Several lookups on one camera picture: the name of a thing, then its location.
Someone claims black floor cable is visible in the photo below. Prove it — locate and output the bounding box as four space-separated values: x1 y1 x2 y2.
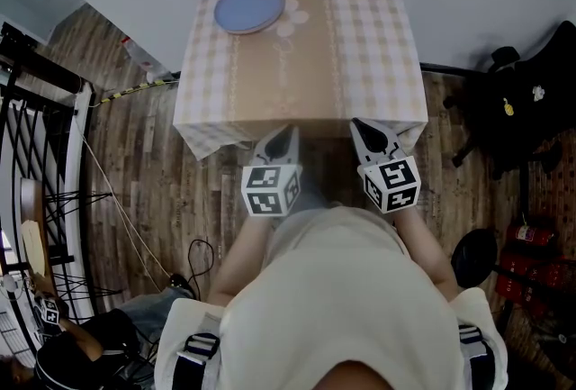
186 238 217 290

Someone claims person's right forearm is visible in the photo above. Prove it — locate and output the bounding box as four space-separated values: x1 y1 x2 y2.
391 205 460 302

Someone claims red extinguisher box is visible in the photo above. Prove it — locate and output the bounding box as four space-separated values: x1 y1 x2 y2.
494 248 576 317

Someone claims person's left forearm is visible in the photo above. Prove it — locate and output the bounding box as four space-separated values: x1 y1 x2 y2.
209 214 275 304

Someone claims blue plate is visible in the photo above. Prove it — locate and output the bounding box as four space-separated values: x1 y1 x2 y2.
213 0 286 36

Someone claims clear plastic bottle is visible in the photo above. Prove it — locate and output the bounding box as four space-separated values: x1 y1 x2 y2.
121 36 175 83

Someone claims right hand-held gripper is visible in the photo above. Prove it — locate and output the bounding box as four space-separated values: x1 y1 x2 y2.
349 117 423 216

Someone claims checkered beige tablecloth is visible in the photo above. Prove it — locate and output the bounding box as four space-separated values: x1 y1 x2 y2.
173 0 429 162

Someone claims blue jeans leg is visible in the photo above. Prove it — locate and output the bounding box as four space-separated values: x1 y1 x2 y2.
287 174 330 218

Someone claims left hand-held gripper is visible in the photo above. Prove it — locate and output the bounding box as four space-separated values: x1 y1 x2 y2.
240 123 304 218

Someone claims red fire extinguisher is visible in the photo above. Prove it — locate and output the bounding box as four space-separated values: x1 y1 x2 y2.
508 223 555 248

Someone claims dark stair railing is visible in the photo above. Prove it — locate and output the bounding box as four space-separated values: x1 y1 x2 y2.
0 23 113 358

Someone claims yellow black striped tape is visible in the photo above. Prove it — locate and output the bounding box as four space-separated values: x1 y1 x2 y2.
101 79 179 104

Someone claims black white harness strap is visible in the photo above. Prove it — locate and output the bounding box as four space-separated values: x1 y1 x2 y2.
175 332 221 390
457 323 496 390

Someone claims white rope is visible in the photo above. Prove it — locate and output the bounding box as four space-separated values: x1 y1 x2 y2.
80 135 175 286

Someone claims cream shirt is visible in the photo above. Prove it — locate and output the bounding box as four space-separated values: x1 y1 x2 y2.
154 205 509 390

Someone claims brown wooden board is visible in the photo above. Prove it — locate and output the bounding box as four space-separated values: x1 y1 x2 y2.
20 178 49 277

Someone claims black round stand base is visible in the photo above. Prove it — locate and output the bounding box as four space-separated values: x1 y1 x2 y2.
451 228 499 289

